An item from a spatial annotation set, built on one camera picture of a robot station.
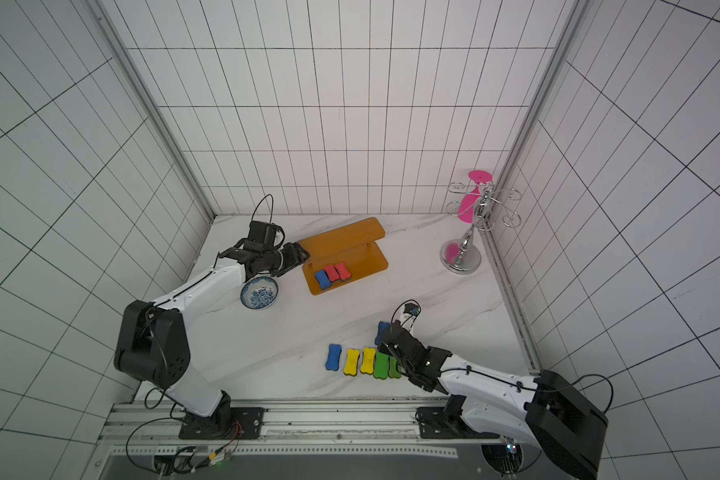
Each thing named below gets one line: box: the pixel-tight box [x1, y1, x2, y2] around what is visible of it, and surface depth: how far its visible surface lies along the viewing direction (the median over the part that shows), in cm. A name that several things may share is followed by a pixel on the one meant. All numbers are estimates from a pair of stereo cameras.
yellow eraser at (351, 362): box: [343, 348, 360, 376], surface depth 83 cm
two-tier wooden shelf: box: [298, 217, 388, 295], surface depth 100 cm
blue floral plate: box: [240, 276, 279, 310], surface depth 97 cm
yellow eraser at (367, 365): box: [360, 347, 376, 374], surface depth 83 cm
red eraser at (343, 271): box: [335, 262, 352, 281], surface depth 102 cm
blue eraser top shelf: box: [325, 343, 342, 371], surface depth 85 cm
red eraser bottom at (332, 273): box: [324, 264, 341, 282], surface depth 102 cm
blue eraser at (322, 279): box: [314, 270, 331, 290], surface depth 100 cm
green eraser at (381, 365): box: [373, 351, 389, 379], surface depth 82 cm
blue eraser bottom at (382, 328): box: [375, 321, 390, 344], surface depth 91 cm
